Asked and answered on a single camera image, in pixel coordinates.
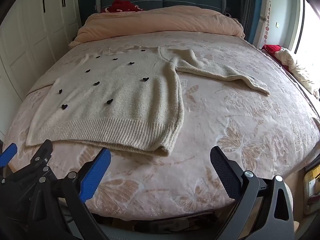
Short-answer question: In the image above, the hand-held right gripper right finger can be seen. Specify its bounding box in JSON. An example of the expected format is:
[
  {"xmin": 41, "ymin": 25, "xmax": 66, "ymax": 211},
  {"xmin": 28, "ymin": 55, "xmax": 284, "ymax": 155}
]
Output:
[{"xmin": 210, "ymin": 146, "xmax": 295, "ymax": 240}]

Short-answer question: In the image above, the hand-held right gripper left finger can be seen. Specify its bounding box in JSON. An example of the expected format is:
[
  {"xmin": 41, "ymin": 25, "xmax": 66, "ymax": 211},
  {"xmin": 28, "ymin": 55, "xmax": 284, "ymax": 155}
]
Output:
[{"xmin": 25, "ymin": 148, "xmax": 112, "ymax": 240}]

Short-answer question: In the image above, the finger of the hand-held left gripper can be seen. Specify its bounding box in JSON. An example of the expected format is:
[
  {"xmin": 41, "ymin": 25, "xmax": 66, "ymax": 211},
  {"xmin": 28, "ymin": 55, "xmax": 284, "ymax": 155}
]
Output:
[
  {"xmin": 10, "ymin": 139, "xmax": 54, "ymax": 180},
  {"xmin": 0, "ymin": 142, "xmax": 18, "ymax": 168}
]

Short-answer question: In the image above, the cream sweater with black hearts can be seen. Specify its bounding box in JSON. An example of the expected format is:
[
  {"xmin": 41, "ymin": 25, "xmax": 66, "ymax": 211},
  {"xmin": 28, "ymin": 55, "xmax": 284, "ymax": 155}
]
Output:
[{"xmin": 26, "ymin": 45, "xmax": 270, "ymax": 157}]

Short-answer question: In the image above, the bed with floral pink cover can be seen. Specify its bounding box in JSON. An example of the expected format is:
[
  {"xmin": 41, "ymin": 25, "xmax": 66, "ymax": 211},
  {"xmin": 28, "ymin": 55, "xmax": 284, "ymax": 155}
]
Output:
[{"xmin": 2, "ymin": 31, "xmax": 320, "ymax": 220}]

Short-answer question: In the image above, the yellow box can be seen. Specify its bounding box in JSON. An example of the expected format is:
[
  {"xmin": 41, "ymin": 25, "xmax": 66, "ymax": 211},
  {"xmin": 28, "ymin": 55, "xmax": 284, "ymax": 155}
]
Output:
[{"xmin": 304, "ymin": 166, "xmax": 320, "ymax": 200}]

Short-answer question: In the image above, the white wardrobe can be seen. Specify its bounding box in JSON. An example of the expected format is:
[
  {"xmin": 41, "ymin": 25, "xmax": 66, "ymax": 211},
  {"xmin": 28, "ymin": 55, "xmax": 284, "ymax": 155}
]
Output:
[{"xmin": 0, "ymin": 0, "xmax": 83, "ymax": 140}]

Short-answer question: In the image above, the small red cloth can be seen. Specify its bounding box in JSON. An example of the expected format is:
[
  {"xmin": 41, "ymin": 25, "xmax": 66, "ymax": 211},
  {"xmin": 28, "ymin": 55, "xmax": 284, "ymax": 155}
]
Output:
[{"xmin": 261, "ymin": 44, "xmax": 283, "ymax": 55}]

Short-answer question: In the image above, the peach folded duvet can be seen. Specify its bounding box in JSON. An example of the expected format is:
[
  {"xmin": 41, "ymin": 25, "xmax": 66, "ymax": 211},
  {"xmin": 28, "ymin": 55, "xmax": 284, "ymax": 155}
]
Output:
[{"xmin": 69, "ymin": 5, "xmax": 247, "ymax": 49}]

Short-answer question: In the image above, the bright window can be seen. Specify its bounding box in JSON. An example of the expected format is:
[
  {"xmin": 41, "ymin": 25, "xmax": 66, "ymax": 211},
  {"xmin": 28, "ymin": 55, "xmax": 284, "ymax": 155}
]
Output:
[{"xmin": 292, "ymin": 0, "xmax": 320, "ymax": 55}]

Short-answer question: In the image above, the red cloth with white trim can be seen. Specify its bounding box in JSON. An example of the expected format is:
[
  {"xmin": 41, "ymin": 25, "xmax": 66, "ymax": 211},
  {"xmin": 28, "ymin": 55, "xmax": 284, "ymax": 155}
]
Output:
[{"xmin": 101, "ymin": 0, "xmax": 145, "ymax": 13}]

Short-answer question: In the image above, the grey curtain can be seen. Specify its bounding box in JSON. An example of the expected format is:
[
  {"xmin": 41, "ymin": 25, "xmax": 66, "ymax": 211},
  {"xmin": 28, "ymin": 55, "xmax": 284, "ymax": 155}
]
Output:
[{"xmin": 241, "ymin": 0, "xmax": 265, "ymax": 45}]

